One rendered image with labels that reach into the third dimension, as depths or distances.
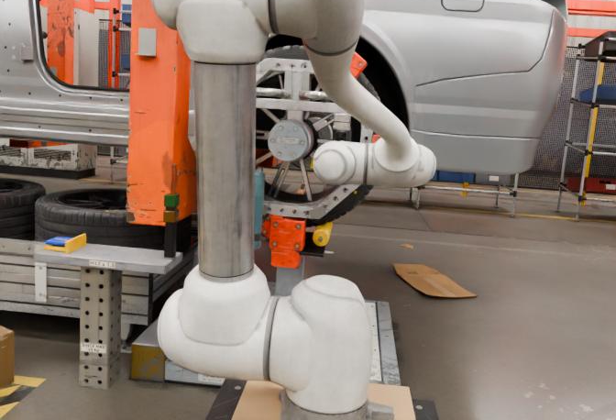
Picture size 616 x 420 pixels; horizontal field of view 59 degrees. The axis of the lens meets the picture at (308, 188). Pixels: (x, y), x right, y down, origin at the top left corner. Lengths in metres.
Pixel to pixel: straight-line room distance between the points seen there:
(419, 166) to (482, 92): 1.12
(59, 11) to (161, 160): 3.48
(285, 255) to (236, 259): 0.99
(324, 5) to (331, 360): 0.58
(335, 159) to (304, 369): 0.49
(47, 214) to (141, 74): 0.76
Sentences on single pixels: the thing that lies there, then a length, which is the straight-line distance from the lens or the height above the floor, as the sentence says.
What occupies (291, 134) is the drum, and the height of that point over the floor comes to 0.87.
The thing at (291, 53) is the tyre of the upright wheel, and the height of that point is 1.15.
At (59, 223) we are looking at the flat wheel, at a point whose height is 0.45.
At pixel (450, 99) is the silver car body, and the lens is 2.35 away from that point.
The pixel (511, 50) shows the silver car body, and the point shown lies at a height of 1.25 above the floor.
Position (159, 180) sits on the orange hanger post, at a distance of 1.94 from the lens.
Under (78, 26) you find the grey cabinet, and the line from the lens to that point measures 6.78.
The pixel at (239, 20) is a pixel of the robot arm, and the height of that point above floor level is 1.07.
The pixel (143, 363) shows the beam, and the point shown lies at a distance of 2.03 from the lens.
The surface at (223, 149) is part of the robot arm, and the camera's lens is 0.89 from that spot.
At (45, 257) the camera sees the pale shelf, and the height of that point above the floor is 0.44.
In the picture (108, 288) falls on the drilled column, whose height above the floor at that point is 0.35.
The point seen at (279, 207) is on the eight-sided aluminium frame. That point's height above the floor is 0.61.
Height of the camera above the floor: 0.95
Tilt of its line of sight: 8 degrees down
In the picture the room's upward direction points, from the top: 4 degrees clockwise
